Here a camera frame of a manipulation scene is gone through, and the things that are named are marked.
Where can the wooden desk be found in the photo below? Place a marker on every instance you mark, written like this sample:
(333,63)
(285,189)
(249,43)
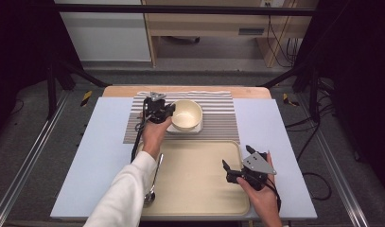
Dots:
(212,22)

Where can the cream bowl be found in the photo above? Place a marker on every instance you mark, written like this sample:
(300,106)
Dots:
(187,118)

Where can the person's left hand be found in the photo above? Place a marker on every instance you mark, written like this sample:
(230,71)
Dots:
(154,137)

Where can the cream plastic tray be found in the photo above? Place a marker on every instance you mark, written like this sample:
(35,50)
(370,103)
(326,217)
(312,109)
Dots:
(196,176)

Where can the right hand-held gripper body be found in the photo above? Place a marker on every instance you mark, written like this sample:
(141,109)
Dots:
(259,164)

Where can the person's right hand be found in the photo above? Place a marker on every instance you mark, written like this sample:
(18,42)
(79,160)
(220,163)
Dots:
(266,200)

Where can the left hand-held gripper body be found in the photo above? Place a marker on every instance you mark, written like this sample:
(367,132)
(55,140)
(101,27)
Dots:
(154,110)

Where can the metal spoon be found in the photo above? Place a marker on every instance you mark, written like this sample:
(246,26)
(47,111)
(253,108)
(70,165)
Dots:
(155,179)

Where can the aluminium floor rail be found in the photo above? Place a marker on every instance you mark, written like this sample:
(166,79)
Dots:
(29,157)
(333,164)

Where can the black crossbar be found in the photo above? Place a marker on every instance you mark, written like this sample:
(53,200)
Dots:
(180,9)

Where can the dark curtain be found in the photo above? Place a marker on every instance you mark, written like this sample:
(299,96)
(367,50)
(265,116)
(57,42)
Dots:
(20,47)
(360,78)

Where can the black metal stand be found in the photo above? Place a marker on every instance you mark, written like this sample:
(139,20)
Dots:
(313,94)
(50,91)

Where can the striped placemat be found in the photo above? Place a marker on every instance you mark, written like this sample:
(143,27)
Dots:
(218,119)

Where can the wall power socket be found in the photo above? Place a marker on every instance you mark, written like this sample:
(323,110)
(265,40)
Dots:
(272,2)

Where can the light wooden table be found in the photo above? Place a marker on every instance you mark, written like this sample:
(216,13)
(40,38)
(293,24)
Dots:
(120,91)

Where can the yellow black tape marker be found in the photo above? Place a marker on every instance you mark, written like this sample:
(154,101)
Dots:
(288,99)
(86,98)

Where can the white cabinet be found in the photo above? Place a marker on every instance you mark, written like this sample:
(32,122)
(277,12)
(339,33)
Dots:
(108,38)

